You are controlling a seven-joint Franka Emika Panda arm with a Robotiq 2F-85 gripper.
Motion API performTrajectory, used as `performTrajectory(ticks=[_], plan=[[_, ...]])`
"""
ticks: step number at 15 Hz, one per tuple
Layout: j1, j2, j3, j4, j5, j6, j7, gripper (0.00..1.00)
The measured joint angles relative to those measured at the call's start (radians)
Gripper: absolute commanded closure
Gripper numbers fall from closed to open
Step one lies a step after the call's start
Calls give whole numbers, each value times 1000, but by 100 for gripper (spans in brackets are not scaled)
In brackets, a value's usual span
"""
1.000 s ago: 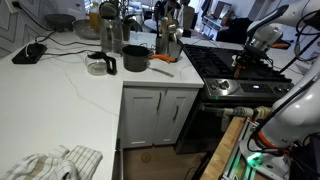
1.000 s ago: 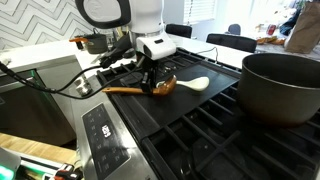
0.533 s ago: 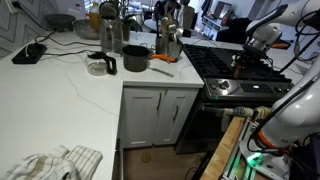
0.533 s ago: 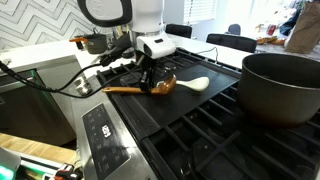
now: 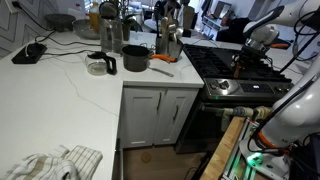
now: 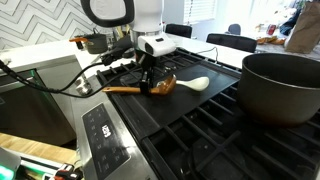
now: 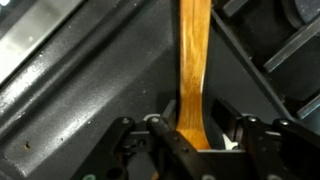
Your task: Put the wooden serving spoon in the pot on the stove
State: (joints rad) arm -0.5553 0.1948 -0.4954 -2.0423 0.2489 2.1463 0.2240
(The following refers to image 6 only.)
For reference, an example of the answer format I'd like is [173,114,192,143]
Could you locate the rounded grey device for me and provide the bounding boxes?
[0,148,22,180]

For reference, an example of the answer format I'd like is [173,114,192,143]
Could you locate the wooden serving spoon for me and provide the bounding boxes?
[101,74,178,96]

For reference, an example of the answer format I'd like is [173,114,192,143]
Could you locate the white window blinds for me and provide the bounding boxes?
[183,0,218,25]

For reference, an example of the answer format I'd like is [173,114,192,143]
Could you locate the red and black tool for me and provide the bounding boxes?
[53,163,84,180]

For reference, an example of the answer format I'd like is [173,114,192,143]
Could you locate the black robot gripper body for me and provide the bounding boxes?
[134,49,160,76]

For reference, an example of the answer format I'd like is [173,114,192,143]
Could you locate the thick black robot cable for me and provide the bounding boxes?
[0,34,148,99]

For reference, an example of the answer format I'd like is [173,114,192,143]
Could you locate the thin black counter cable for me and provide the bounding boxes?
[195,46,220,63]

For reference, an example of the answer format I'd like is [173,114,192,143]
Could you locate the silver stove knob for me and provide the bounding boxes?
[73,76,93,98]

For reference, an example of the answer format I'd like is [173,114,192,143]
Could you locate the black gas stove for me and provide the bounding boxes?
[68,47,320,180]

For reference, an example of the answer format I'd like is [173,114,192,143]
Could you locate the white plastic spoon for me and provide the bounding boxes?
[175,76,210,92]

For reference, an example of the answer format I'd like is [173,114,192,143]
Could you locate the small black chair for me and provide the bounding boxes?
[163,23,193,39]

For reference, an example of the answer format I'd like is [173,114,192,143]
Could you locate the black griddle plate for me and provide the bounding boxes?
[111,63,240,141]

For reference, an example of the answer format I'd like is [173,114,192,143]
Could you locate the red can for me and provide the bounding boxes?
[266,24,278,36]

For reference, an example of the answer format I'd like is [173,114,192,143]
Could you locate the brown paper bag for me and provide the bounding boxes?
[283,0,320,55]

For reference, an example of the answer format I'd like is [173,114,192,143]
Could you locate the wide black chair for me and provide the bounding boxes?
[205,33,258,54]

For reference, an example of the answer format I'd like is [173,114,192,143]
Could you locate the black stove control panel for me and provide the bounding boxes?
[81,102,132,180]

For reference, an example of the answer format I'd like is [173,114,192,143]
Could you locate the orange food items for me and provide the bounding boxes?
[256,35,287,46]

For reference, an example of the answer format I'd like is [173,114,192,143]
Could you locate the grey pot with orange handle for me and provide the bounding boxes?
[68,32,110,55]

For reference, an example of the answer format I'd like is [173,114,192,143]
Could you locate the stainless steel dishwasher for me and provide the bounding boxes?
[0,69,78,147]

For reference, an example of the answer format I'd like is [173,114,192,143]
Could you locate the large dark cooking pot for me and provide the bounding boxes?
[235,53,320,128]

